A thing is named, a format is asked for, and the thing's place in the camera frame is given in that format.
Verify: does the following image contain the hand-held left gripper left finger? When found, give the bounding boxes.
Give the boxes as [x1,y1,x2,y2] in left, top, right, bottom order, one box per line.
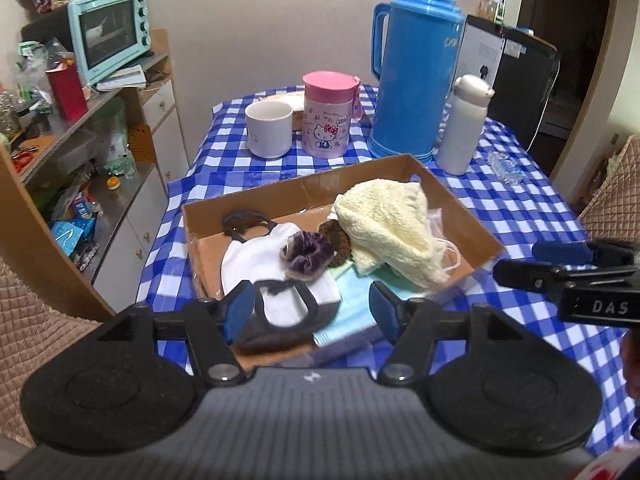
[97,280,258,386]

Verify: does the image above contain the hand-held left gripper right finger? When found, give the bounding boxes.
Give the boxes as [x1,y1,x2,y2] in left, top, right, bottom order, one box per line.
[367,281,526,386]

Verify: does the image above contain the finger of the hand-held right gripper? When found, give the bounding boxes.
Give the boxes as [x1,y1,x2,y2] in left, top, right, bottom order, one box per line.
[532,240,640,267]
[492,259,640,306]

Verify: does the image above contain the blue face mask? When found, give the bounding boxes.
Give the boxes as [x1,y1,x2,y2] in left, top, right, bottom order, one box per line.
[312,265,431,348]

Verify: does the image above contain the brown braided hair tie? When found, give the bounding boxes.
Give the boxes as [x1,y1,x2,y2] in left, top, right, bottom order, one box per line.
[318,219,357,268]

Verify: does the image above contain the pale yellow fluffy towel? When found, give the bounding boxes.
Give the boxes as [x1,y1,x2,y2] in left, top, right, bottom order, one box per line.
[332,179,451,288]

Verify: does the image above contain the purple baby shoes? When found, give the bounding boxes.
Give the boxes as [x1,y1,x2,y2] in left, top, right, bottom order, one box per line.
[279,231,335,280]

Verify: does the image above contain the brown cardboard box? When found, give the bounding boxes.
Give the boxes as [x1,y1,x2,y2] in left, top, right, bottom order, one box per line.
[180,154,506,372]

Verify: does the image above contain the blue checkered tablecloth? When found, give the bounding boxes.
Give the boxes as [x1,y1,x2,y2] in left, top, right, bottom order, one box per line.
[135,84,640,461]

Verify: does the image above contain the quilted beige chair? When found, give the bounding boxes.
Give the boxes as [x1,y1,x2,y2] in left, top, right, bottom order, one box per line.
[0,257,113,448]
[577,135,640,243]

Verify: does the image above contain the clear plastic wrapper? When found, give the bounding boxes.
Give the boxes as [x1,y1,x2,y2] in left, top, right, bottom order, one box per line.
[487,151,525,185]

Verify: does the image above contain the white insulated bottle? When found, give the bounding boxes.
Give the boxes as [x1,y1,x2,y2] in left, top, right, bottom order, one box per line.
[436,74,496,176]

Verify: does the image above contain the red white printed fabric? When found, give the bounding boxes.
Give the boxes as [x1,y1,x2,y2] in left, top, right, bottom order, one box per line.
[575,440,640,480]

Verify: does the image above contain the black cabinet appliance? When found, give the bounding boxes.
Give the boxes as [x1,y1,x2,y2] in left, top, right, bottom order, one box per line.
[457,14,561,151]

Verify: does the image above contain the white mug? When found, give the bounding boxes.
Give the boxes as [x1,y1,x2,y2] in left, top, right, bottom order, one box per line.
[244,101,293,159]

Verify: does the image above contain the blue tissue packet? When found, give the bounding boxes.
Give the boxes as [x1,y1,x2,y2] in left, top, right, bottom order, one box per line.
[50,217,98,256]

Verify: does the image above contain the pink cartoon cup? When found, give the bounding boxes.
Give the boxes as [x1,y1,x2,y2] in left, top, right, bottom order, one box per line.
[301,71,362,157]

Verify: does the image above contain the wooden shelf unit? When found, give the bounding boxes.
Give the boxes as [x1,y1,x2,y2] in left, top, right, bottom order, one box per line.
[0,30,191,321]

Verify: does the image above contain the blue thermos flask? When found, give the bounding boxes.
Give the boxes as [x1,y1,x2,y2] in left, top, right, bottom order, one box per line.
[368,0,468,163]

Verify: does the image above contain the stack of papers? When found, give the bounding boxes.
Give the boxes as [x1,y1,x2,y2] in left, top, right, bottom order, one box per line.
[95,65,148,92]

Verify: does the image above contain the red canister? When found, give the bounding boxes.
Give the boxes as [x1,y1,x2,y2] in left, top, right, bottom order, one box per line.
[46,60,89,122]

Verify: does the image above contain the teal toaster oven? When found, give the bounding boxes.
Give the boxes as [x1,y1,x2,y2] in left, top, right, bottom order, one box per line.
[66,0,152,86]

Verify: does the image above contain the white cable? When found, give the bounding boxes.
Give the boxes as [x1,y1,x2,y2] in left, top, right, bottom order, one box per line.
[532,67,562,148]

